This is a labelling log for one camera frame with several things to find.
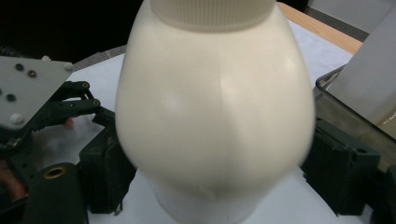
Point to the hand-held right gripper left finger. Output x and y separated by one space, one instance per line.
104 174

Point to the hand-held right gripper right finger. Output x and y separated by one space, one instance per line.
339 168

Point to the white bottle with blue pump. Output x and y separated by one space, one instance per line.
367 68

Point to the cream pump bottle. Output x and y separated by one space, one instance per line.
211 109

